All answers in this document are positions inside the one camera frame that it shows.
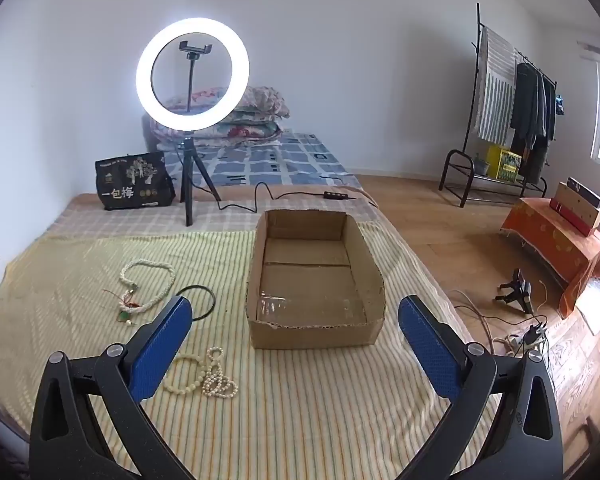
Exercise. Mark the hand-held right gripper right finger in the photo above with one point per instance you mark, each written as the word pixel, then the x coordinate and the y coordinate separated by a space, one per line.
pixel 430 350

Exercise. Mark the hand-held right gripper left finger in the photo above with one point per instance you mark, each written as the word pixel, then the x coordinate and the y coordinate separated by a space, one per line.
pixel 162 345

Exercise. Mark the white bead strand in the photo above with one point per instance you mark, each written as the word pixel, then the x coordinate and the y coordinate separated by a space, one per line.
pixel 215 385

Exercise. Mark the cardboard box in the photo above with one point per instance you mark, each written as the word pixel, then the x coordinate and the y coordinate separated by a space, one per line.
pixel 310 332

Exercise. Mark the black bangle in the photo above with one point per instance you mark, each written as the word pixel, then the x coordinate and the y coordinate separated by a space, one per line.
pixel 195 286

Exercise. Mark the white power strip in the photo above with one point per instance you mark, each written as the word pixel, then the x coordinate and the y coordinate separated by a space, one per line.
pixel 520 342

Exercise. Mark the small black floor tripod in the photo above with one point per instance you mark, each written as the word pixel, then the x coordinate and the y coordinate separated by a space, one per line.
pixel 515 292

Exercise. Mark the beige plaid blanket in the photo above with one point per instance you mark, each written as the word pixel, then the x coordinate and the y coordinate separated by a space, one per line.
pixel 130 220

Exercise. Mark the yellow striped blanket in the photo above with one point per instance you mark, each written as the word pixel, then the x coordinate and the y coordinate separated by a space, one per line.
pixel 305 410

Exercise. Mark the black tripod stand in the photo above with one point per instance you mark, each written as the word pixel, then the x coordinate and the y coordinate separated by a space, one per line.
pixel 187 195

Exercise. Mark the black printed bag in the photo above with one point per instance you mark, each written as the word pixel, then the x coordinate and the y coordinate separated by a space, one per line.
pixel 130 185

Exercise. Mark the yellow box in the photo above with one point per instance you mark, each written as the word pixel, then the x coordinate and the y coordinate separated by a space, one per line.
pixel 502 162

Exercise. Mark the blue patterned bed sheet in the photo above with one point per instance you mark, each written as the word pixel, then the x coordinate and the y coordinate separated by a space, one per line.
pixel 280 160

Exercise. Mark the dark flat box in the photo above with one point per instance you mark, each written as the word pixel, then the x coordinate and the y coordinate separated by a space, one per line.
pixel 585 191

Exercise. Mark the dark hanging clothes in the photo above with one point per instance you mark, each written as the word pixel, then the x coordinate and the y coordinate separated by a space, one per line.
pixel 530 105

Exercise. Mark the striped hanging cloth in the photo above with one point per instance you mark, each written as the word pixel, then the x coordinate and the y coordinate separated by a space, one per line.
pixel 495 90

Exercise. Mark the black clothes rack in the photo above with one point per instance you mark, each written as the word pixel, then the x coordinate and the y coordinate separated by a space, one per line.
pixel 478 60

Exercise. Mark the black phone holder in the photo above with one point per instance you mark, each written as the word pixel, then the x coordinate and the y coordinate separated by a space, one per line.
pixel 195 47

